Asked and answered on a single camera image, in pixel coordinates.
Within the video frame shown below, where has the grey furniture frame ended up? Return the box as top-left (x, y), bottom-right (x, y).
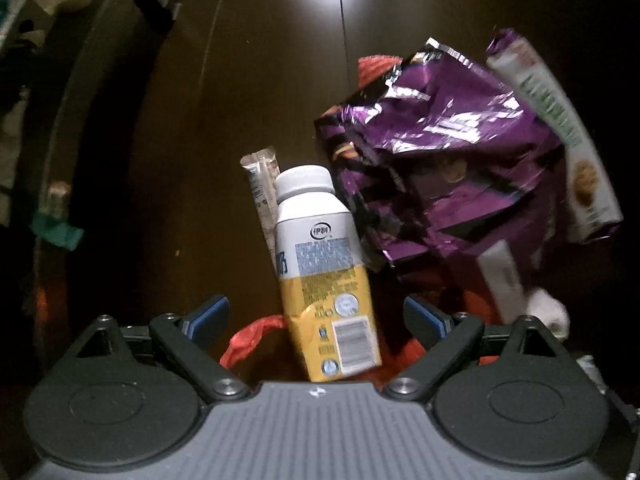
top-left (30, 0), bottom-right (183, 311)

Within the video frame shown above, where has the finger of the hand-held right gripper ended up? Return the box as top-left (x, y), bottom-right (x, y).
top-left (575, 354), bottom-right (640, 436)

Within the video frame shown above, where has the white and green cookie wrapper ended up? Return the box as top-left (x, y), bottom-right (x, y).
top-left (486, 29), bottom-right (624, 245)

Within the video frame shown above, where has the white and yellow drink bottle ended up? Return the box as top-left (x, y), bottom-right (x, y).
top-left (275, 164), bottom-right (383, 383)

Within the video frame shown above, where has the small wooden block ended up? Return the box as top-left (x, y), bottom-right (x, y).
top-left (49, 181), bottom-right (72, 213)

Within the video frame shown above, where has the white slim packet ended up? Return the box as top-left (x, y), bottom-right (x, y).
top-left (476, 239), bottom-right (527, 325)

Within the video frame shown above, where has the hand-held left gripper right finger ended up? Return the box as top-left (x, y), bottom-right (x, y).
top-left (382, 296), bottom-right (571, 403)

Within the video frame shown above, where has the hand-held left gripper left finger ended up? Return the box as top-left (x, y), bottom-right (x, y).
top-left (75, 295), bottom-right (251, 403)

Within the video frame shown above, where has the teal cloth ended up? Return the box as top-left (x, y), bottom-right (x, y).
top-left (29, 211), bottom-right (85, 252)

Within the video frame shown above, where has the purple foil snack bag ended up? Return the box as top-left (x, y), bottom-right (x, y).
top-left (314, 39), bottom-right (565, 277)

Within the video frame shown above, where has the white paper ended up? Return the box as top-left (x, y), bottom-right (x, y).
top-left (529, 287), bottom-right (571, 337)

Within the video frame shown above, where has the slim beige snack wrapper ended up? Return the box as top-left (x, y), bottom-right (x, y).
top-left (240, 146), bottom-right (282, 273)

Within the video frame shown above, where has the red foam fruit net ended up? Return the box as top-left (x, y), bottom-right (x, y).
top-left (357, 54), bottom-right (404, 87)

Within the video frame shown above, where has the red plastic bag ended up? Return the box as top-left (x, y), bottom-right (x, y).
top-left (220, 267), bottom-right (503, 386)

